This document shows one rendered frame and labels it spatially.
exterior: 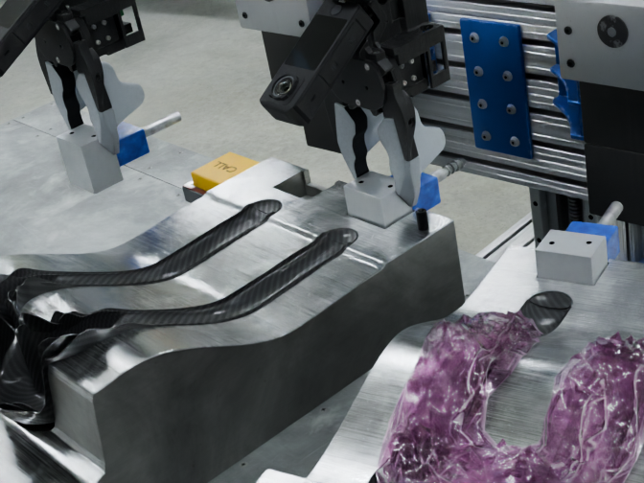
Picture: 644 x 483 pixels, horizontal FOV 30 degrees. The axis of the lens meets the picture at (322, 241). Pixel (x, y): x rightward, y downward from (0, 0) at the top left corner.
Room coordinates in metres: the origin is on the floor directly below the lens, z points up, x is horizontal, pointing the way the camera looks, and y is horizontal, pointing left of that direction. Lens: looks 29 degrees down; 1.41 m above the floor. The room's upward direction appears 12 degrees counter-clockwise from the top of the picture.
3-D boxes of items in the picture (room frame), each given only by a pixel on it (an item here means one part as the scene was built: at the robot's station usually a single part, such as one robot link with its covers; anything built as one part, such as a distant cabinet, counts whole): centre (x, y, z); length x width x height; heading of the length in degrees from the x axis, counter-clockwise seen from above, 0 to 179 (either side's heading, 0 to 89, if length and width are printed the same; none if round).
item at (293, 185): (1.06, 0.00, 0.87); 0.05 x 0.05 x 0.04; 36
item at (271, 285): (0.89, 0.14, 0.92); 0.35 x 0.16 x 0.09; 126
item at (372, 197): (1.00, -0.10, 0.89); 0.13 x 0.05 x 0.05; 126
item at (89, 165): (1.16, 0.18, 0.93); 0.13 x 0.05 x 0.05; 126
